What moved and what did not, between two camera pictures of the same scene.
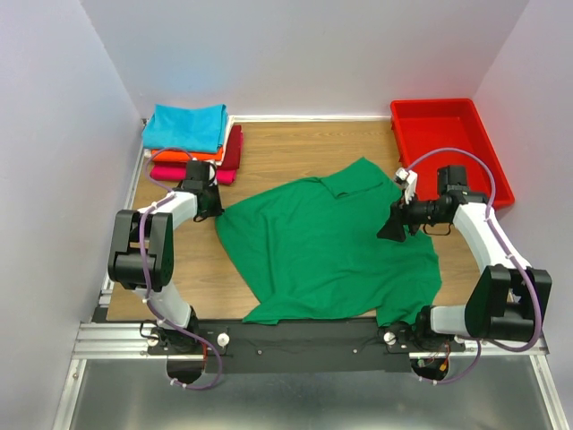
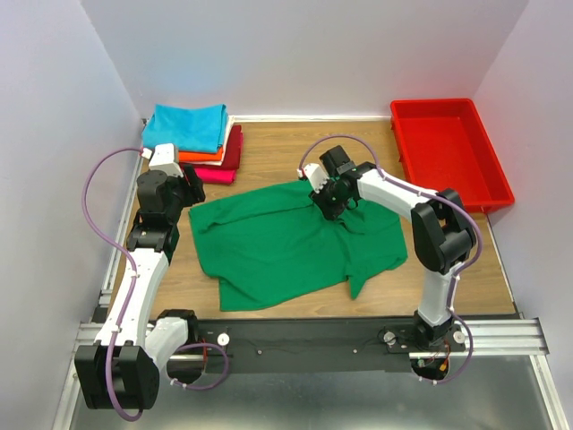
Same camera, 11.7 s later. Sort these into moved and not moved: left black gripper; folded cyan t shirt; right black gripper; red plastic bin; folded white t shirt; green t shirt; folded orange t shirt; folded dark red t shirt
Moved: right black gripper; green t shirt; left black gripper
Not moved: folded orange t shirt; folded white t shirt; red plastic bin; folded dark red t shirt; folded cyan t shirt
